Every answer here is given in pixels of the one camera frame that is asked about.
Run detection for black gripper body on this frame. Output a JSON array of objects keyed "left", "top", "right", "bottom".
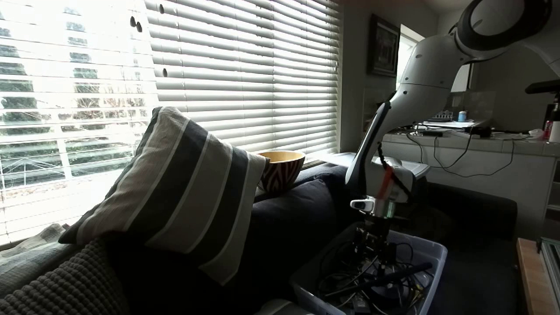
[{"left": 355, "top": 209, "right": 400, "bottom": 253}]

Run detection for clear plastic storage container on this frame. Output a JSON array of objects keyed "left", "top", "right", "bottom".
[{"left": 288, "top": 225, "right": 449, "bottom": 315}]

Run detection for zebra pattern wooden bowl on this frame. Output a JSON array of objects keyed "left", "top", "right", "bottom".
[{"left": 255, "top": 148, "right": 307, "bottom": 197}]

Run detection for dark blue fabric sofa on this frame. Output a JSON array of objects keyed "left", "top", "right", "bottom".
[{"left": 103, "top": 162, "right": 521, "bottom": 315}]

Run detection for white counter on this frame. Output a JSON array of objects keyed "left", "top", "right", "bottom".
[{"left": 381, "top": 127, "right": 560, "bottom": 241}]

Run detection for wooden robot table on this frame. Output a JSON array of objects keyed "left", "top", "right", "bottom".
[{"left": 514, "top": 236, "right": 560, "bottom": 315}]

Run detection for grey white striped pillow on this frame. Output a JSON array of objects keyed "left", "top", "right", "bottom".
[{"left": 57, "top": 104, "right": 267, "bottom": 286}]

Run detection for white window blinds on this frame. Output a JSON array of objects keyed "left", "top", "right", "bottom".
[{"left": 0, "top": 0, "right": 342, "bottom": 246}]

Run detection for dark grey knit cushion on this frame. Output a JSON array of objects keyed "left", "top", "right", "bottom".
[{"left": 0, "top": 236, "right": 131, "bottom": 315}]

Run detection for tangle of black cables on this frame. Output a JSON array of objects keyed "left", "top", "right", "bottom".
[{"left": 316, "top": 232, "right": 435, "bottom": 315}]

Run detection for black cables on counter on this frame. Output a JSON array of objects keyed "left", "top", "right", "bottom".
[{"left": 405, "top": 127, "right": 517, "bottom": 180}]

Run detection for dark framed wall picture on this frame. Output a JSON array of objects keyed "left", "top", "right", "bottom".
[{"left": 365, "top": 13, "right": 402, "bottom": 78}]

